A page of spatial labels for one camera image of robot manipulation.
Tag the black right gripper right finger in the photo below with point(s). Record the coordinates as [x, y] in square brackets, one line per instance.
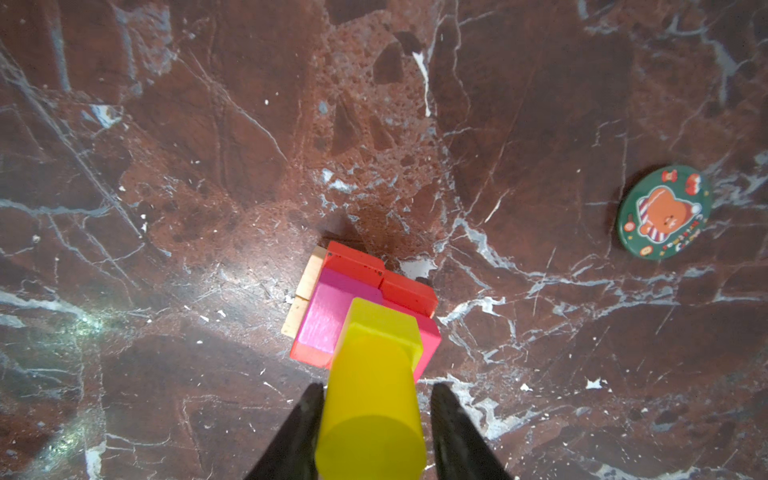
[459, 449]

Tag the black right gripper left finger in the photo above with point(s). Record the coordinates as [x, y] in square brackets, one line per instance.
[291, 453]

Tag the yellow cylinder block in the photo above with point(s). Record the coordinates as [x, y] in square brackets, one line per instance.
[371, 426]

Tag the yellow cube block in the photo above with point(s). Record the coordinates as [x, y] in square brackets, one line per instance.
[373, 321]

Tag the magenta cube block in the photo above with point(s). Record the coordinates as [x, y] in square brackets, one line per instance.
[328, 308]

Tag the natural long wood block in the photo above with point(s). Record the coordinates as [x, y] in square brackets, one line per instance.
[311, 273]

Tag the pink small block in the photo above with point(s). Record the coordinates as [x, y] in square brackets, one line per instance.
[429, 332]

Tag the red block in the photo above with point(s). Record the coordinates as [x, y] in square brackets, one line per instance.
[408, 293]
[355, 264]

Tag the green round cartoon badge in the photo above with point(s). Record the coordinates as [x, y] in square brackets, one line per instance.
[664, 212]

